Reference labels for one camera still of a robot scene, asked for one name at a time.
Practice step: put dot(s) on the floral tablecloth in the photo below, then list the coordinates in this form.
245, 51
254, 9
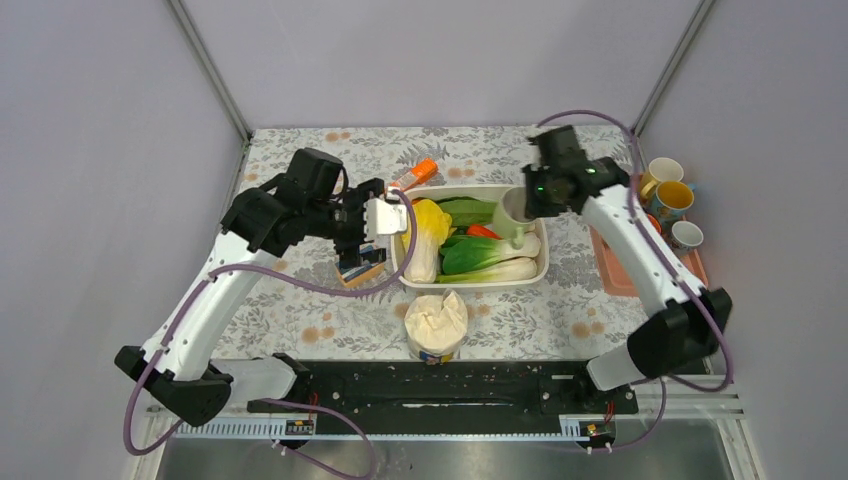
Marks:
566, 315

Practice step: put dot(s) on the bok choy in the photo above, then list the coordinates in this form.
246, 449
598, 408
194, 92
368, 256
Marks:
476, 253
487, 271

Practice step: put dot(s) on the yellow mug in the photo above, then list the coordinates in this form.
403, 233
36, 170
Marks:
659, 170

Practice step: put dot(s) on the light blue floral mug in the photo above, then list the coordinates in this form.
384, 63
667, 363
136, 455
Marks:
670, 201

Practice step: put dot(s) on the grey mug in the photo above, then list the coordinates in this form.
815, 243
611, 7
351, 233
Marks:
685, 237

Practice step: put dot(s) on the lower bok choy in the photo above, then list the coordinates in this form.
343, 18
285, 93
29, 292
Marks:
487, 271

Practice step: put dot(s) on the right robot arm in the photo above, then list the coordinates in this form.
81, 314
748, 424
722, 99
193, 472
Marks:
684, 317

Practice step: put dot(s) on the napa cabbage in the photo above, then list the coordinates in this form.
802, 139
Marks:
434, 226

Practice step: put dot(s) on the white rectangular basin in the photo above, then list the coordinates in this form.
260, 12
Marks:
483, 192

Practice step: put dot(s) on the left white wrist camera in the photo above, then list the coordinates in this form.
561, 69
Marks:
382, 218

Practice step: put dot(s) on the orange mug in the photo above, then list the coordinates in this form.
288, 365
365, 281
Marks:
655, 223

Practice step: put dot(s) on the light green cup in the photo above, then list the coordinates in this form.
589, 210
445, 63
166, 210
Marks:
509, 219

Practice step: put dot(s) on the green leaf vegetable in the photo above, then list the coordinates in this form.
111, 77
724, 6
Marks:
466, 211

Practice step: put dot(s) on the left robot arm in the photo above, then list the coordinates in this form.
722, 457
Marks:
176, 365

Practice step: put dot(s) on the blue orange box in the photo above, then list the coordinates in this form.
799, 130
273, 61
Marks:
357, 276

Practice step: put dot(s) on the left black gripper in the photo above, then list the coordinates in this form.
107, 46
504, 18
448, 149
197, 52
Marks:
349, 250

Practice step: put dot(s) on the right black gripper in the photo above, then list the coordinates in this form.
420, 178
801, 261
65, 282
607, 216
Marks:
533, 207

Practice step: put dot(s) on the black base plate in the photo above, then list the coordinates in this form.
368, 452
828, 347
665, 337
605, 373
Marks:
501, 398

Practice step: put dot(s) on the paper covered can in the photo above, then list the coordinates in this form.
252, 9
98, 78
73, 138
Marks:
436, 326

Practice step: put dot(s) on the red pepper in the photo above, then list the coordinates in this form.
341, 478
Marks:
477, 230

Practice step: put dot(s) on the upper bok choy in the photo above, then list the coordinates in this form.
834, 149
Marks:
476, 253

